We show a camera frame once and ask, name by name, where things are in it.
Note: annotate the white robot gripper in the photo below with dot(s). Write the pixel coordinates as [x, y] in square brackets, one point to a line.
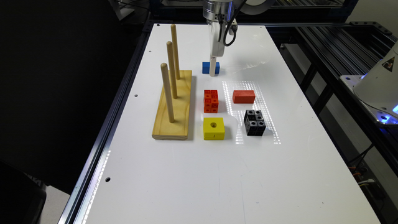
[218, 40]

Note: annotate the blue rectangular block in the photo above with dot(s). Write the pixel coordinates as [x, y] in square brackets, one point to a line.
[206, 68]

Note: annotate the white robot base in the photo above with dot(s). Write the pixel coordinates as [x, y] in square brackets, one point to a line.
[377, 90]

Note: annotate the orange interlocking cube block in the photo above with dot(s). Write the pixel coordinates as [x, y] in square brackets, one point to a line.
[210, 101]

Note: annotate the red rectangular block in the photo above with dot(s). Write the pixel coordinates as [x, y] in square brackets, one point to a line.
[244, 96]

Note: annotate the front wooden peg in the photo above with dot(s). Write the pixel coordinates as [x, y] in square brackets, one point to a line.
[167, 91]

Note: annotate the wooden peg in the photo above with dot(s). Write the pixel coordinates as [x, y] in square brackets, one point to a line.
[175, 50]
[173, 83]
[167, 91]

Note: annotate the middle wooden peg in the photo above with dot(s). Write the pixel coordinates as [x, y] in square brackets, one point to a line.
[173, 83]

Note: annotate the back wooden peg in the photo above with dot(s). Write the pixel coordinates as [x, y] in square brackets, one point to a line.
[175, 50]

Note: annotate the yellow block with hole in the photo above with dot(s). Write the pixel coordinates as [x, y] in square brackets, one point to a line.
[213, 129]

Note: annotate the black interlocking cube block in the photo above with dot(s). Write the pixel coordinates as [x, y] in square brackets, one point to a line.
[254, 123]

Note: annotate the wooden peg base board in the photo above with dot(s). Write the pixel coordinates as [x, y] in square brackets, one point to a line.
[178, 130]

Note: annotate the black aluminium frame rack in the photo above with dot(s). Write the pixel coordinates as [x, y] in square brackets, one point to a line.
[333, 52]

